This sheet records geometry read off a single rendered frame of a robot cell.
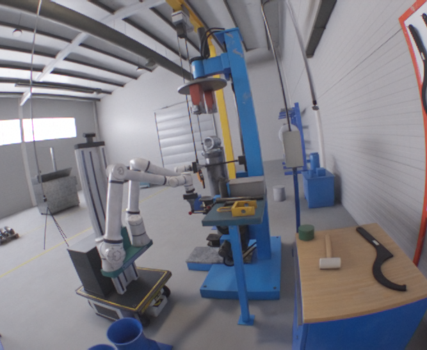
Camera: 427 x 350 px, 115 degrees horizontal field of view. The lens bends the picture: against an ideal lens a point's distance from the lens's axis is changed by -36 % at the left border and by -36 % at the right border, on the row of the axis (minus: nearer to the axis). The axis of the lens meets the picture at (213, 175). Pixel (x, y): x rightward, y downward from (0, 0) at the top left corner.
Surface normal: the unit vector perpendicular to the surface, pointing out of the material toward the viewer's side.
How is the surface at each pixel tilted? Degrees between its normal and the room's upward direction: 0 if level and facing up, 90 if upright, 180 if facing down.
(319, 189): 90
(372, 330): 90
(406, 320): 90
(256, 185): 90
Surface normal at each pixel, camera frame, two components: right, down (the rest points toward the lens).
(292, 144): -0.29, 0.19
